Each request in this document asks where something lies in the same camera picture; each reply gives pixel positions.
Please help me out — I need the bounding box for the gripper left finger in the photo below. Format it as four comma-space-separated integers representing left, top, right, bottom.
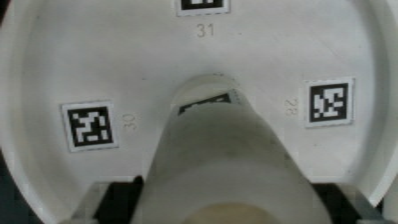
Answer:
64, 176, 144, 224

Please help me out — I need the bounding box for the white round table top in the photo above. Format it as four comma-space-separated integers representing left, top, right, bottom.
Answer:
0, 0, 398, 224

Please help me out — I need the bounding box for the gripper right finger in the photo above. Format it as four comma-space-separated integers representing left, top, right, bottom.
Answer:
313, 183, 385, 224

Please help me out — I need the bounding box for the white cylindrical table leg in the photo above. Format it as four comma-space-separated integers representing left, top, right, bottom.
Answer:
130, 87, 334, 224

